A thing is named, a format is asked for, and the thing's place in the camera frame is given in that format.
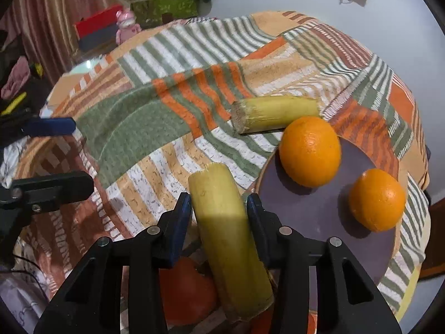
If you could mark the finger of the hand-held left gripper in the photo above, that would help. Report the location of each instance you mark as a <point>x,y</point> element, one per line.
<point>52,186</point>
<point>52,126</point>

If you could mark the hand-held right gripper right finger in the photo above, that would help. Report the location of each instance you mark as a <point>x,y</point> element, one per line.
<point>256,228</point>

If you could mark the round purple plate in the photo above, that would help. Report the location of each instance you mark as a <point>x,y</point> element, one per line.
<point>313,215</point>

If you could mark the small orange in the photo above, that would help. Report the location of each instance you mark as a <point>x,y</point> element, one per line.
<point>377,200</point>

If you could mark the pink doll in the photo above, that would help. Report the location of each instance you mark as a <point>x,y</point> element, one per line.
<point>127,26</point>

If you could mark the white printed sheet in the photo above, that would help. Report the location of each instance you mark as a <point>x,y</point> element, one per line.
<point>21,306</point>

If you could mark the red tomato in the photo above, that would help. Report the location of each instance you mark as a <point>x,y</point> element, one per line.
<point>186,294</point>

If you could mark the striped patchwork blanket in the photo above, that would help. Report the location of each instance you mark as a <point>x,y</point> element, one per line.
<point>146,118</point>

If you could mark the yellow sugarcane piece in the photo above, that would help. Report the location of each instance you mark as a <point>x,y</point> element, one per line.
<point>226,247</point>
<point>274,113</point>

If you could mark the striped curtain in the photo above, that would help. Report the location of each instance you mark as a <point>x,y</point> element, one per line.
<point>59,17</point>

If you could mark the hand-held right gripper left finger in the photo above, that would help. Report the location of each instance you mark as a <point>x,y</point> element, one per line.
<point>178,228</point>

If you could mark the red box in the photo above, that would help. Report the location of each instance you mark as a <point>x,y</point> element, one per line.
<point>97,28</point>

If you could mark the large orange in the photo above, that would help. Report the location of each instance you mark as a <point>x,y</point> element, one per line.
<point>310,151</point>

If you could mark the green patterned box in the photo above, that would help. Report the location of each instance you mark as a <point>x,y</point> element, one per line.
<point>167,7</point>

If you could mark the pink cloth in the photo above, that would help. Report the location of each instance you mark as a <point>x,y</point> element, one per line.
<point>15,76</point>

